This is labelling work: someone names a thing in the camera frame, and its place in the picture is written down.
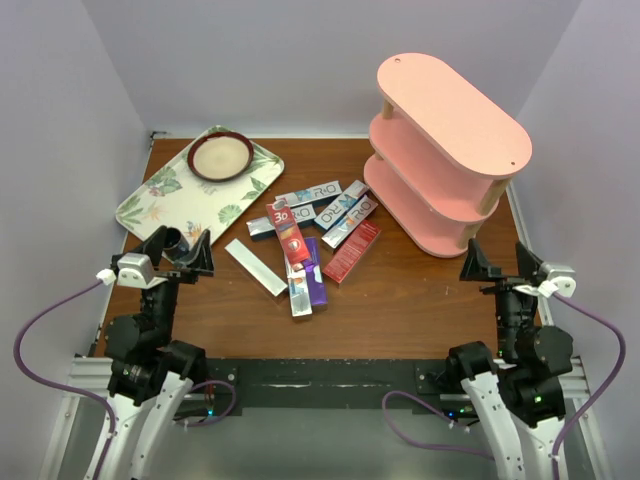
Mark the red 3D toothpaste box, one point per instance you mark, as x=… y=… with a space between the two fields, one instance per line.
x=288 y=233

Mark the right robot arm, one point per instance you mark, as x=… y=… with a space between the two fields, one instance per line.
x=520 y=404

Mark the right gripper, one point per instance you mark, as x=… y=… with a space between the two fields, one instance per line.
x=528 y=263

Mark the pink three-tier shelf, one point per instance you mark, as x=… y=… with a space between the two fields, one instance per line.
x=443 y=152

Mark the purple toothpaste box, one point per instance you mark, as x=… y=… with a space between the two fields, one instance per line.
x=317 y=289

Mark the silver R&O box front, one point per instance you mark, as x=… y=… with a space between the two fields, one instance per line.
x=299 y=295

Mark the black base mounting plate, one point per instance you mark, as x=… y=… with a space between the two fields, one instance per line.
x=338 y=384

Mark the silver R&O box diagonal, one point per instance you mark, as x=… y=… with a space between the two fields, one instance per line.
x=338 y=208

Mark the dark small cup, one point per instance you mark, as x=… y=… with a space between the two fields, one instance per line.
x=176 y=246

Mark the plain silver toothpaste box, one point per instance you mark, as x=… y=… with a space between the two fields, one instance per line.
x=257 y=270

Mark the red rimmed beige plate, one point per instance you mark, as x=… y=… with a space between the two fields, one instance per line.
x=220 y=156

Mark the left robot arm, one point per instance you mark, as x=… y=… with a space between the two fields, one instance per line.
x=150 y=371

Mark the silver r&o box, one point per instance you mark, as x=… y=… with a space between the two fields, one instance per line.
x=262 y=228
x=318 y=195
x=299 y=295
x=337 y=235

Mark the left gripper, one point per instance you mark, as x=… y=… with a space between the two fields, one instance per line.
x=153 y=246

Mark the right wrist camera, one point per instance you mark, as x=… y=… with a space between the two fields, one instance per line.
x=550 y=279

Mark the aluminium frame rail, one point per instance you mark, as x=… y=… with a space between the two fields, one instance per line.
x=87 y=373

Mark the floral leaf pattern tray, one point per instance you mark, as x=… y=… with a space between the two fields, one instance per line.
x=175 y=197

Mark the silver R&O box top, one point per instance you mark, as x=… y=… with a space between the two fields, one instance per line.
x=318 y=195

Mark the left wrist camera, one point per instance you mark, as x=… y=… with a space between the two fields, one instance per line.
x=133 y=270

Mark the silver R&O box left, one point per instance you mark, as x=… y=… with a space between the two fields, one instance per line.
x=262 y=228

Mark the silver R&O box right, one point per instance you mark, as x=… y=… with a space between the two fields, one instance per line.
x=337 y=235

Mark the dark red toothpaste box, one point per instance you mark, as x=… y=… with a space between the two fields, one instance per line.
x=351 y=252

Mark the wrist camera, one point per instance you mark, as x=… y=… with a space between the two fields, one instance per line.
x=550 y=279
x=133 y=270

